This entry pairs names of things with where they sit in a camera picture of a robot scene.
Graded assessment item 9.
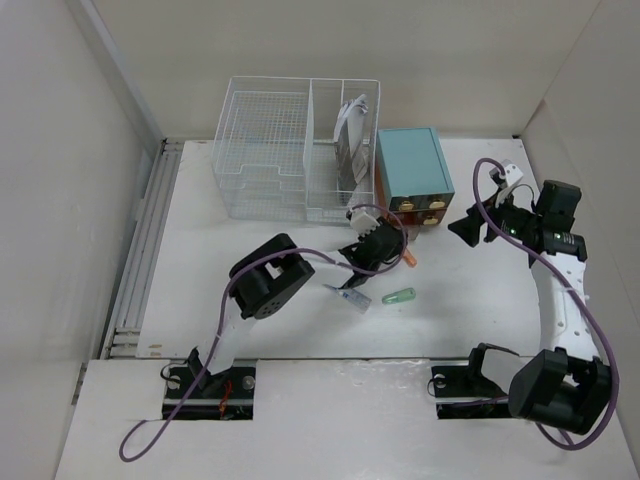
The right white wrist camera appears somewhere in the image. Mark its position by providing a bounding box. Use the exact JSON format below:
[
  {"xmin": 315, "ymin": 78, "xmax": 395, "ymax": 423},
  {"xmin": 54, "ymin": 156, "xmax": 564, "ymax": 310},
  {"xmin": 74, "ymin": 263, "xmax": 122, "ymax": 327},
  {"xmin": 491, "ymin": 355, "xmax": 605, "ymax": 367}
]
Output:
[{"xmin": 490, "ymin": 160, "xmax": 524, "ymax": 207}]

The green translucent capsule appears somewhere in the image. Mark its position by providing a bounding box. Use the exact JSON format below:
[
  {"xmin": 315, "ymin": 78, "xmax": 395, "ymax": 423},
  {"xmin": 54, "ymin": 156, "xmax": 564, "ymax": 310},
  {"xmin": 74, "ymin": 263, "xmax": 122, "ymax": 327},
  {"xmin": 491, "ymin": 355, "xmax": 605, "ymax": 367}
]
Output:
[{"xmin": 381, "ymin": 287, "xmax": 416, "ymax": 305}]

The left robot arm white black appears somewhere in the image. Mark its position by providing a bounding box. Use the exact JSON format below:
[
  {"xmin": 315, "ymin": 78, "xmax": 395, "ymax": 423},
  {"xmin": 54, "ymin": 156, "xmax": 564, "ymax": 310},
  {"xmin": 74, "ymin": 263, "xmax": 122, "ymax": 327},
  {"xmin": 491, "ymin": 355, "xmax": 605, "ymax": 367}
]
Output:
[{"xmin": 186, "ymin": 218, "xmax": 407, "ymax": 397}]

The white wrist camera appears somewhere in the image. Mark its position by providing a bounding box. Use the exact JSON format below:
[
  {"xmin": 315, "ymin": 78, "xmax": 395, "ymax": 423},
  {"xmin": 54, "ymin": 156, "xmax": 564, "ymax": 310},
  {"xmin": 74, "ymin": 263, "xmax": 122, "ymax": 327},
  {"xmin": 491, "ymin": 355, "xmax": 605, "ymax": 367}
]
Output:
[
  {"xmin": 346, "ymin": 208, "xmax": 380, "ymax": 238},
  {"xmin": 490, "ymin": 160, "xmax": 524, "ymax": 207}
]

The aluminium rail frame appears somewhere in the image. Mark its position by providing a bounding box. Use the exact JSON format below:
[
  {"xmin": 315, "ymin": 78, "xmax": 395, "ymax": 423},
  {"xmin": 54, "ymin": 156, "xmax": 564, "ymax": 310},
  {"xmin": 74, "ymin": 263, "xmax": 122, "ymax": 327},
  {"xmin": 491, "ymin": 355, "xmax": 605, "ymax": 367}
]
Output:
[{"xmin": 96, "ymin": 139, "xmax": 184, "ymax": 360}]

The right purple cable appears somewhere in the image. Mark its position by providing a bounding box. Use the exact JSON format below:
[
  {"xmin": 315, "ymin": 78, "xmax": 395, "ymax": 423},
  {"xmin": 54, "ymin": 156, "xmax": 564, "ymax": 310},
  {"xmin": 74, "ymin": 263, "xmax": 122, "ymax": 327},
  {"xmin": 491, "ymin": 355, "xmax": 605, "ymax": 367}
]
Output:
[{"xmin": 472, "ymin": 157, "xmax": 619, "ymax": 452}]

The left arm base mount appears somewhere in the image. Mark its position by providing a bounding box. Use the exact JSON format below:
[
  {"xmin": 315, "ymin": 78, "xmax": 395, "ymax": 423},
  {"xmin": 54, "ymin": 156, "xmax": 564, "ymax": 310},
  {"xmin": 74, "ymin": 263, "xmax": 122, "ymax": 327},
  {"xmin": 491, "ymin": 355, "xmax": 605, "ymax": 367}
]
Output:
[{"xmin": 160, "ymin": 348, "xmax": 257, "ymax": 421}]

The blue cap spray bottle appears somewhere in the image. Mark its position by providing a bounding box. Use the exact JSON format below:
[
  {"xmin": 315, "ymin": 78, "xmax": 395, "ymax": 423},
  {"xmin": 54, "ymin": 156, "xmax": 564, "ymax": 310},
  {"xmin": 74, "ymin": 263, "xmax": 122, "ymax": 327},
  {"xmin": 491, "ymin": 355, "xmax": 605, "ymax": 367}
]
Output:
[{"xmin": 324, "ymin": 284, "xmax": 371, "ymax": 314}]

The grey setup guide booklet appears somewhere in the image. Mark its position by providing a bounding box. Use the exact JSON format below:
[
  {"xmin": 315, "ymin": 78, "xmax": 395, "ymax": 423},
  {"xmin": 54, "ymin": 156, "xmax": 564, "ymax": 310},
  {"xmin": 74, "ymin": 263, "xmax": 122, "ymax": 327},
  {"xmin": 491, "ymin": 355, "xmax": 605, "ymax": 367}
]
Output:
[{"xmin": 333, "ymin": 110, "xmax": 368, "ymax": 206}]

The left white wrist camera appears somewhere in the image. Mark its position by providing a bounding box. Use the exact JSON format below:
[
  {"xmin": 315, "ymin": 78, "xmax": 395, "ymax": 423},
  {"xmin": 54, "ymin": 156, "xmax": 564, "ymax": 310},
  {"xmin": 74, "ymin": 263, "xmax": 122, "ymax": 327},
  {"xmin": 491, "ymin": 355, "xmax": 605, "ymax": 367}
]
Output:
[{"xmin": 346, "ymin": 208, "xmax": 380, "ymax": 238}]

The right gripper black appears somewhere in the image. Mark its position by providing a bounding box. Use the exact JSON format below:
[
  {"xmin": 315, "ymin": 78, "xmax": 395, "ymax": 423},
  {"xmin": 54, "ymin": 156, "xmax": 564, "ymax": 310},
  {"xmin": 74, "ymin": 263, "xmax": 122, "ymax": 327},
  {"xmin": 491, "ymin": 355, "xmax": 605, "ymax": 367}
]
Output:
[{"xmin": 446, "ymin": 187, "xmax": 541, "ymax": 247}]

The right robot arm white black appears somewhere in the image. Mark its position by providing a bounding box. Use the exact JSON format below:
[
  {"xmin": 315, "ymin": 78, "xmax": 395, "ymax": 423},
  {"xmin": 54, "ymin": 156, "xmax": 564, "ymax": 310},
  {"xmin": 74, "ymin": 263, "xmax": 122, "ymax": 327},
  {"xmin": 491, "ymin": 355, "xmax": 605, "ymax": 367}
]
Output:
[{"xmin": 449, "ymin": 177, "xmax": 612, "ymax": 435}]

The orange translucent capsule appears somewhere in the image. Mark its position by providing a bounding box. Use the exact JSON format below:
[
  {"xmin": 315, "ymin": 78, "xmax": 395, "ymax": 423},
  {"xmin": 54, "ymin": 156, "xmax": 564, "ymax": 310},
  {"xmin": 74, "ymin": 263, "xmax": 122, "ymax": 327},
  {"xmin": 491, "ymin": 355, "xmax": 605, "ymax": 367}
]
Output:
[{"xmin": 403, "ymin": 249, "xmax": 417, "ymax": 268}]

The white wire desk organizer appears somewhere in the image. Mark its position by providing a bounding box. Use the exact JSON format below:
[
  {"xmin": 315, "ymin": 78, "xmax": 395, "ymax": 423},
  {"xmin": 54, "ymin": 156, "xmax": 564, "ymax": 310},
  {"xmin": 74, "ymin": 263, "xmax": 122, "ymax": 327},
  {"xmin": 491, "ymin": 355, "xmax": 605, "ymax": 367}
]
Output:
[{"xmin": 212, "ymin": 76, "xmax": 380, "ymax": 225}]

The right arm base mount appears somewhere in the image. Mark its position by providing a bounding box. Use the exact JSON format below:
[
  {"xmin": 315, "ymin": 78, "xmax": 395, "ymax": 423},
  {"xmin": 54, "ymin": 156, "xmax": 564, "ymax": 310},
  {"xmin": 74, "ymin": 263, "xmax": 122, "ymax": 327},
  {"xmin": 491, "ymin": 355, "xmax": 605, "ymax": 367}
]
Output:
[{"xmin": 427, "ymin": 342, "xmax": 521, "ymax": 420}]

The teal orange drawer box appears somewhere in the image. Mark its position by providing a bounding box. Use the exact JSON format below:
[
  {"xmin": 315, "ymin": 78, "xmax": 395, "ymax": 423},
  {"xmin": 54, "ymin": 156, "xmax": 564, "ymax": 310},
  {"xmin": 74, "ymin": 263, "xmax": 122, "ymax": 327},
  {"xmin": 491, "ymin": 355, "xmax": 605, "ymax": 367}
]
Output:
[{"xmin": 375, "ymin": 127, "xmax": 455, "ymax": 241}]

